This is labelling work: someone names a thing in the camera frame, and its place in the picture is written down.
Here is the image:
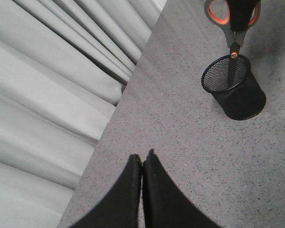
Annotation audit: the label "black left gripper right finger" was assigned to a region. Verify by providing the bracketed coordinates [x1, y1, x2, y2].
[142, 149, 219, 228]

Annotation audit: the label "black mesh pen bucket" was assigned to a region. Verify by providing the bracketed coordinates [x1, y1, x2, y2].
[201, 55, 266, 120]

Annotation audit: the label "white pleated curtain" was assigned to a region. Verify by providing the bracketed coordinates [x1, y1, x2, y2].
[0, 0, 165, 228]

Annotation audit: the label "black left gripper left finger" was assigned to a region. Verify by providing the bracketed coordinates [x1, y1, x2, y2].
[71, 154, 142, 228]

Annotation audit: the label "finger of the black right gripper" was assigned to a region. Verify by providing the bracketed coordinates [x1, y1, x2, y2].
[227, 0, 261, 31]

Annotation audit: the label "grey orange handled scissors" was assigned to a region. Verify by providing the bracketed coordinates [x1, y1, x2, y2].
[204, 0, 259, 87]

